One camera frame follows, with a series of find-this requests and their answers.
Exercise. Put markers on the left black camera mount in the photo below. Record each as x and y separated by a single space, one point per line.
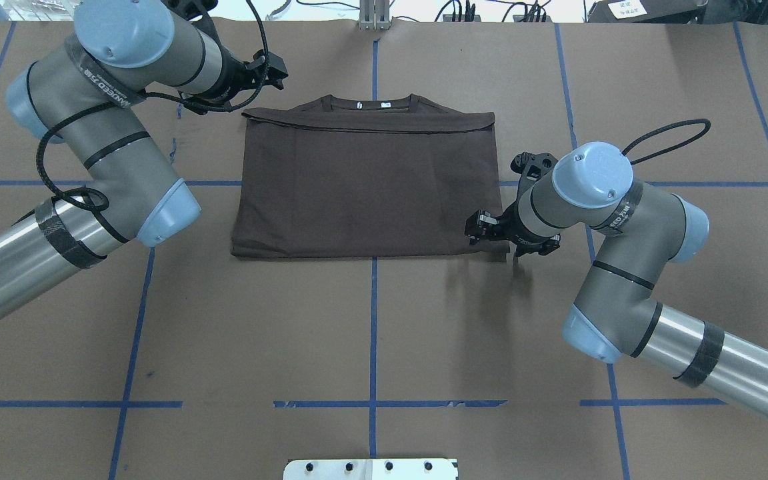
196 13

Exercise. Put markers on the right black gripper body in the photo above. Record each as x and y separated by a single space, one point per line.
508 225

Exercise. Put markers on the metal bracket at table edge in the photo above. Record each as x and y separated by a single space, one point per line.
375 15

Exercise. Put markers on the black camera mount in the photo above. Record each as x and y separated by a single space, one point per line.
531 167
196 13

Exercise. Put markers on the dark brown t-shirt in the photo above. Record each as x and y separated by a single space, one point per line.
341 178

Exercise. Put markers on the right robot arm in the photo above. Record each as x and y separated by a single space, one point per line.
645 228

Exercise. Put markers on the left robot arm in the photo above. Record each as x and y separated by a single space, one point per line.
109 182

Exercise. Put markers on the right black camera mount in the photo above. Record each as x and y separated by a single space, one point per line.
531 167

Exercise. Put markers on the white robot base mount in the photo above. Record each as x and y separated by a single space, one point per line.
384 468

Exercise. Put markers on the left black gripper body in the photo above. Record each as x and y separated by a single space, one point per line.
234 76

